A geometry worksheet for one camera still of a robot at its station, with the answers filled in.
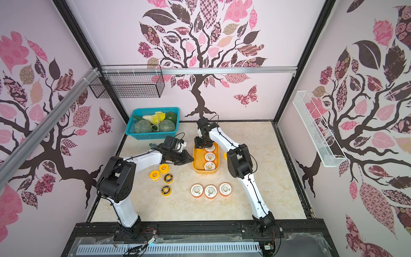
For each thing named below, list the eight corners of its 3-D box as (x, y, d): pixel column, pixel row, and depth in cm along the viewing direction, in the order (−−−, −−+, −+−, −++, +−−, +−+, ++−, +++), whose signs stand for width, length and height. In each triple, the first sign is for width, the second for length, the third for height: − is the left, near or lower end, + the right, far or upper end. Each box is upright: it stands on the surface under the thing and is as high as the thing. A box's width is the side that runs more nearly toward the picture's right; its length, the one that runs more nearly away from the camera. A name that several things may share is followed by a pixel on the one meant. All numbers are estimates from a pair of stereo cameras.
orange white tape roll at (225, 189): (219, 196, 86) (219, 195, 85) (218, 183, 91) (219, 182, 89) (232, 196, 86) (232, 195, 85) (231, 183, 91) (231, 182, 89)
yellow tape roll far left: (149, 181, 93) (148, 179, 91) (152, 172, 96) (150, 170, 94) (158, 181, 93) (157, 179, 91) (160, 172, 96) (159, 169, 94)
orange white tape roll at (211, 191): (204, 198, 86) (204, 197, 84) (204, 186, 90) (204, 184, 88) (217, 198, 86) (217, 197, 84) (216, 186, 90) (216, 184, 88)
